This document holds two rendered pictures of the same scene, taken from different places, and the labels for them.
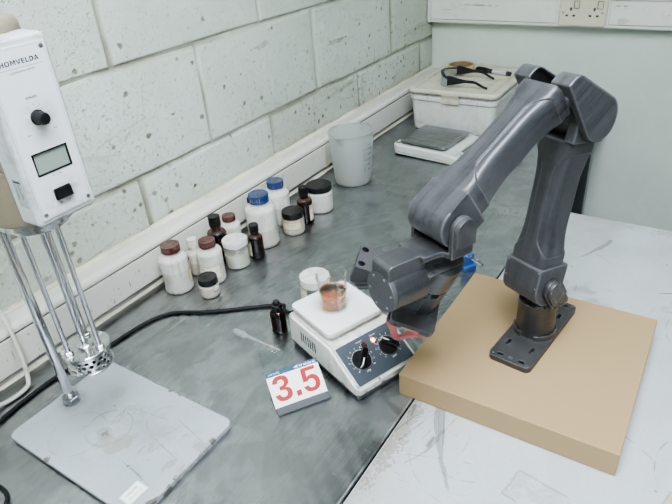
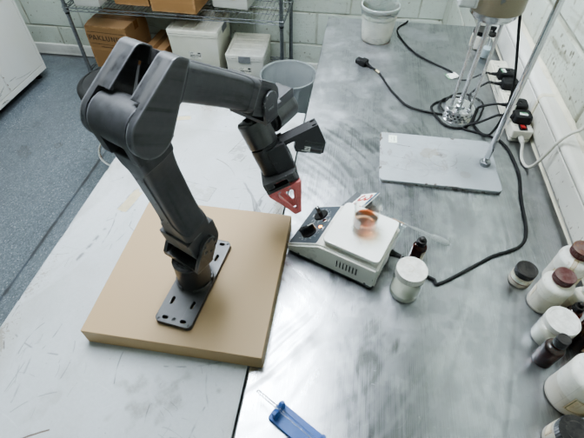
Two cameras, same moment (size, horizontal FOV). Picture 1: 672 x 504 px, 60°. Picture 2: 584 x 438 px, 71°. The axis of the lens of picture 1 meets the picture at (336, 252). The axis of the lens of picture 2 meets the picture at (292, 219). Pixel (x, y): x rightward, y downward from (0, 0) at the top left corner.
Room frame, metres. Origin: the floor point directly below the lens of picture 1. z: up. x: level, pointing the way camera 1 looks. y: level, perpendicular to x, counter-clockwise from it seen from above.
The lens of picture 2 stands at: (1.23, -0.35, 1.61)
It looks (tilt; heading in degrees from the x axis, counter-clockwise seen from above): 49 degrees down; 154
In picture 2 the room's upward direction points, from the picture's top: straight up
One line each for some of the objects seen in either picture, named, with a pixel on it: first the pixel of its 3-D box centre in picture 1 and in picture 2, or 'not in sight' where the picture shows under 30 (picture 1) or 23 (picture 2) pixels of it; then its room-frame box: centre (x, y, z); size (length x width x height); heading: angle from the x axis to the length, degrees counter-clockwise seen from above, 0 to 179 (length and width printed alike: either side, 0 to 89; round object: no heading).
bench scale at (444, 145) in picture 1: (443, 144); not in sight; (1.72, -0.36, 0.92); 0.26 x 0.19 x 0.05; 49
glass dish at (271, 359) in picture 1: (275, 356); (393, 225); (0.80, 0.12, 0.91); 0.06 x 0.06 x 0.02
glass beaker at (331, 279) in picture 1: (331, 289); (366, 215); (0.83, 0.01, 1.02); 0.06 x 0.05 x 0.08; 129
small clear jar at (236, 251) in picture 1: (236, 251); (554, 328); (1.14, 0.22, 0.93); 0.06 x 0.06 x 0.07
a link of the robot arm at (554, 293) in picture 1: (538, 284); (188, 243); (0.76, -0.32, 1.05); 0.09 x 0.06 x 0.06; 30
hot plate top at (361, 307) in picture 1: (336, 307); (361, 231); (0.83, 0.01, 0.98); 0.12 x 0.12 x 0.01; 34
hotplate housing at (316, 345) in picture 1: (347, 334); (347, 240); (0.81, -0.01, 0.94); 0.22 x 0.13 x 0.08; 34
